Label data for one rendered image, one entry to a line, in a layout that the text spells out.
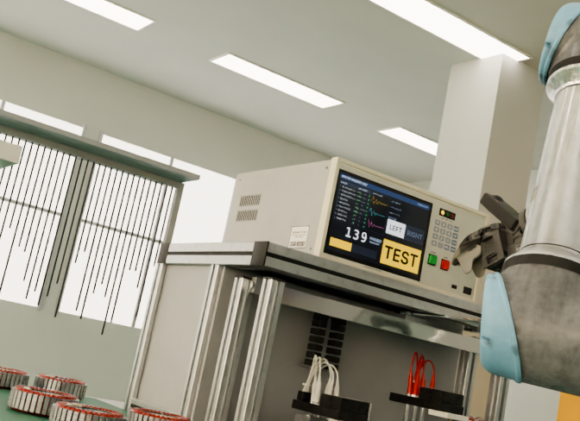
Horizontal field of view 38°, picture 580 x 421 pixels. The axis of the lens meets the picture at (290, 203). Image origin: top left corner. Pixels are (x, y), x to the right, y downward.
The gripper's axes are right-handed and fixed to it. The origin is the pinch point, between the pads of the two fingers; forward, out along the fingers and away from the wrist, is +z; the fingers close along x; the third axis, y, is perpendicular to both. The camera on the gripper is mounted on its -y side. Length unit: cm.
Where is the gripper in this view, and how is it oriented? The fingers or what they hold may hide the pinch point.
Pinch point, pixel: (457, 258)
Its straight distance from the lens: 174.8
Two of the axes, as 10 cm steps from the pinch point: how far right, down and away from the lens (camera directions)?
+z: -5.9, 4.5, 6.7
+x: 8.1, 2.7, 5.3
